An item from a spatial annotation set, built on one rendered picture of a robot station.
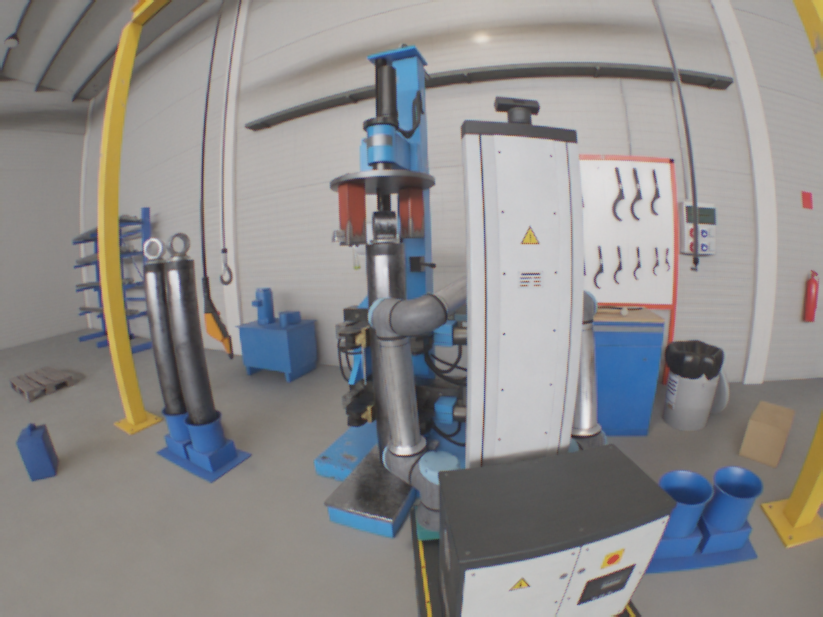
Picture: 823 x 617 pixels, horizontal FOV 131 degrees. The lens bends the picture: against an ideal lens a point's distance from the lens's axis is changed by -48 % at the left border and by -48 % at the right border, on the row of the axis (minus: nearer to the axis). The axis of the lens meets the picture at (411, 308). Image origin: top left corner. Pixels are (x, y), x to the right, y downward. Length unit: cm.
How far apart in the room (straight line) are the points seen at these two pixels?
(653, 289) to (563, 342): 296
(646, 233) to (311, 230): 387
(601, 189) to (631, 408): 213
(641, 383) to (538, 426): 183
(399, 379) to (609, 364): 187
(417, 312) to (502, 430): 44
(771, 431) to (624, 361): 132
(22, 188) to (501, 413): 1177
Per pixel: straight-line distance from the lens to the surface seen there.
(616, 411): 294
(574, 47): 445
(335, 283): 447
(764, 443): 307
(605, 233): 382
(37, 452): 335
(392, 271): 187
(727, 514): 205
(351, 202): 183
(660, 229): 398
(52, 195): 1198
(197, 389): 256
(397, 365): 122
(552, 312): 104
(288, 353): 414
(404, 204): 205
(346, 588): 180
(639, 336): 278
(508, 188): 99
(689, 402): 320
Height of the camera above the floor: 143
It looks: 9 degrees down
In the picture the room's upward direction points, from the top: 2 degrees counter-clockwise
